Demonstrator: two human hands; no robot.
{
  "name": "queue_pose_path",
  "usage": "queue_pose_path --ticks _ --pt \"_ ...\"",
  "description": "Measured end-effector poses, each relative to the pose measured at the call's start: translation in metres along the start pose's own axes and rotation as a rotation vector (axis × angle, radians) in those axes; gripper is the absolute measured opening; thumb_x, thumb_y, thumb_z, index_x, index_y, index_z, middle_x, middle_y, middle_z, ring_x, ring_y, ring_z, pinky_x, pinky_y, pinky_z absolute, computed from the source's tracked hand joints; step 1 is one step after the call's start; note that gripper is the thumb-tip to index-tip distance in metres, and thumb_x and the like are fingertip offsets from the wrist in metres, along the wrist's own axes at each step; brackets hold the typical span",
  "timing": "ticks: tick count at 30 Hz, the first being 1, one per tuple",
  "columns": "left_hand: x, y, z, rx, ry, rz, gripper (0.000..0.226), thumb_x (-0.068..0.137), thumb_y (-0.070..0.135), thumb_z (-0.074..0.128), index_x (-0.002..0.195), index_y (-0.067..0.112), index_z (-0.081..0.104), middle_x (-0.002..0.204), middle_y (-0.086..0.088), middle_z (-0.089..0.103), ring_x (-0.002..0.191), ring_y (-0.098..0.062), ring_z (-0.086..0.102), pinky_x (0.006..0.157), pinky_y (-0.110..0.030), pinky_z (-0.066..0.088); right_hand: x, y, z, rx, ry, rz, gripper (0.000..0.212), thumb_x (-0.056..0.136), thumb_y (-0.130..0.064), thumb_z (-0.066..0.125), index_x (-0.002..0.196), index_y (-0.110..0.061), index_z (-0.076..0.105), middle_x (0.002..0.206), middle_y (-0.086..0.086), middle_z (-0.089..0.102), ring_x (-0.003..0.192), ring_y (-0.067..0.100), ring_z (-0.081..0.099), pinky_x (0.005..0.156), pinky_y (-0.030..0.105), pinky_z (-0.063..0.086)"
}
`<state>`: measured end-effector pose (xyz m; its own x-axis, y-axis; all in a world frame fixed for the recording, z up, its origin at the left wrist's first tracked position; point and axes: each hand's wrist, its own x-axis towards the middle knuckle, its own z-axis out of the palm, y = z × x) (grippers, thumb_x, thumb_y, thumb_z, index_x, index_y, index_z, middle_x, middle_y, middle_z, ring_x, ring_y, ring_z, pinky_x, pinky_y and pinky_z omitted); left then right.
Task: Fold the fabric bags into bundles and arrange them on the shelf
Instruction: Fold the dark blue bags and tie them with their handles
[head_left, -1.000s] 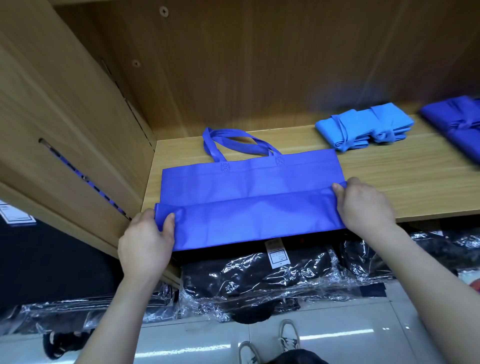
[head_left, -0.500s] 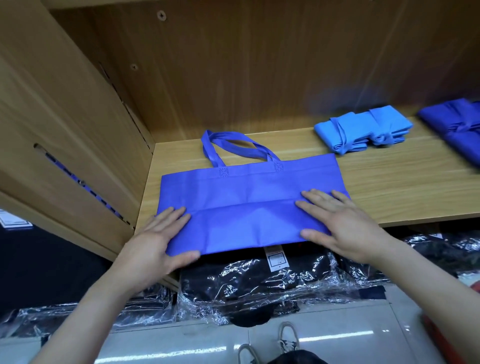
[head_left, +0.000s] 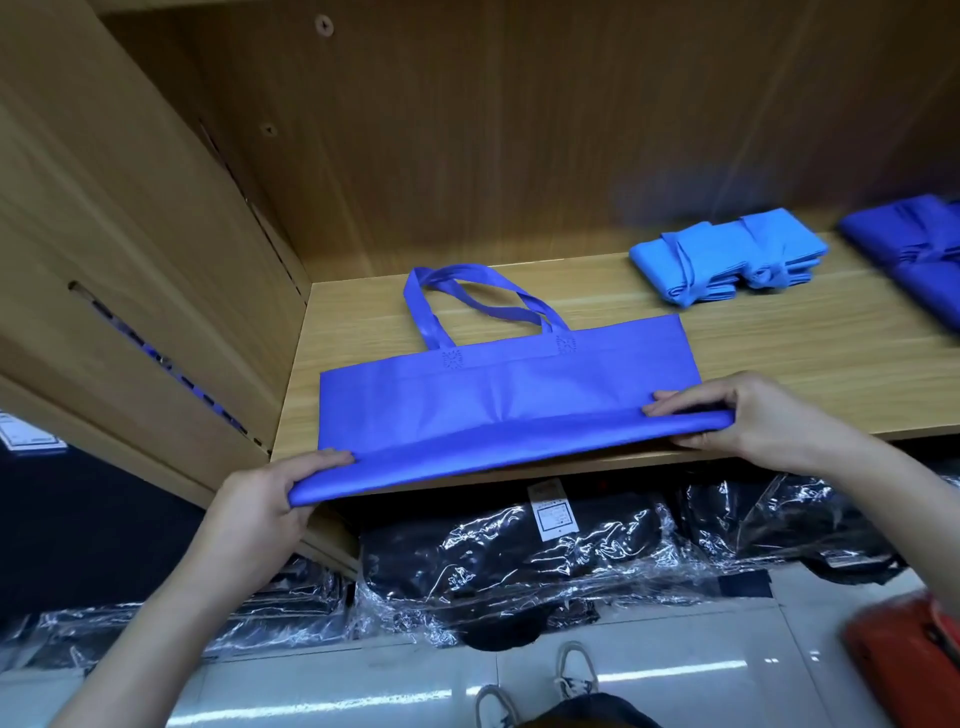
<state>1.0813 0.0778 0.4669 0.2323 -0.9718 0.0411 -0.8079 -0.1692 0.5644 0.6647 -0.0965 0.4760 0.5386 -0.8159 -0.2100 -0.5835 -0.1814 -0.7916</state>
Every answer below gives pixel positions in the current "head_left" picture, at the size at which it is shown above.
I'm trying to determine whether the person's right hand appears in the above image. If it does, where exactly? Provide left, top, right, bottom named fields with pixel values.
left=642, top=370, right=884, bottom=480

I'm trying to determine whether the person's left hand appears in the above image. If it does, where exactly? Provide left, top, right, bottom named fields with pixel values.
left=192, top=448, right=359, bottom=597

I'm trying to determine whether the wooden shelf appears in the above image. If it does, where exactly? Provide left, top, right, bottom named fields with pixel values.
left=0, top=0, right=960, bottom=579

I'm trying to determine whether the light blue non-woven bag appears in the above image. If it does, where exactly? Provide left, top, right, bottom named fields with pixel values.
left=628, top=220, right=756, bottom=311
left=735, top=207, right=831, bottom=291

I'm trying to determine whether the red shopping basket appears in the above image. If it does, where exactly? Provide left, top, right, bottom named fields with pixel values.
left=841, top=588, right=960, bottom=728

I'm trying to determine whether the person's left forearm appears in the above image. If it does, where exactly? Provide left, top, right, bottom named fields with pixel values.
left=48, top=562, right=249, bottom=728

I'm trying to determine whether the person's right shoe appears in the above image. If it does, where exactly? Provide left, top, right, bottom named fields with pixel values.
left=550, top=640, right=600, bottom=702

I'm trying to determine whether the person's right leg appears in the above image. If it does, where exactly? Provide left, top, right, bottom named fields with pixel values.
left=517, top=690, right=663, bottom=728

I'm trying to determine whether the black plastic-wrapped bag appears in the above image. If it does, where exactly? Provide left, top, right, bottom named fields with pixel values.
left=672, top=462, right=909, bottom=587
left=0, top=558, right=359, bottom=672

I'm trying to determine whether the black wrapped bag with tag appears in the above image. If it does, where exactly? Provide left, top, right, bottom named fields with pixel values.
left=354, top=484, right=710, bottom=650

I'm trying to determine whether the white paper tag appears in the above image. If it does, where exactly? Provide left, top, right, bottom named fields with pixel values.
left=526, top=480, right=582, bottom=543

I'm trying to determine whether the white blue-edged label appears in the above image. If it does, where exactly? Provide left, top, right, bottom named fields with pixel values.
left=0, top=412, right=69, bottom=456

